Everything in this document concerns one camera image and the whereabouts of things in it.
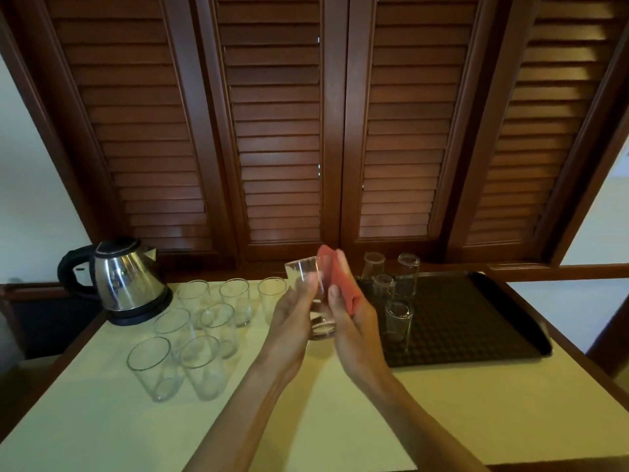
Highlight brown louvered wooden shutter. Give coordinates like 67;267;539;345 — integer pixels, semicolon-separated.
194;0;350;264
339;0;517;261
444;0;629;265
9;0;239;264

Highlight brown wooden door frame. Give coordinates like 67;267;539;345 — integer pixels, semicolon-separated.
587;294;629;378

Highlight red cloth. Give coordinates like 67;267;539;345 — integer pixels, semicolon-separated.
316;244;368;316

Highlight person's left forearm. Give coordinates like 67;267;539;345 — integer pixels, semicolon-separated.
182;361;286;472

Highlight dark brown textured tray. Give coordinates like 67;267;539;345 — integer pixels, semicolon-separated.
353;270;554;369

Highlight person's right forearm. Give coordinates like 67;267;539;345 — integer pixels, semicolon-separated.
365;372;492;472

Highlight group of clear glasses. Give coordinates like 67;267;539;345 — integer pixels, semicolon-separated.
126;275;289;404

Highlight person's right hand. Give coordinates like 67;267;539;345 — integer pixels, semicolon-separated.
326;249;394;389

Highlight brown wooden wall rail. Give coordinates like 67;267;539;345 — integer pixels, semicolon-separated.
487;262;629;285

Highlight steel electric kettle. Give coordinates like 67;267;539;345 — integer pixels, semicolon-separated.
56;236;174;327
107;288;174;327

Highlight person's left hand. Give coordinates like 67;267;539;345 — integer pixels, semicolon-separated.
255;275;320;385

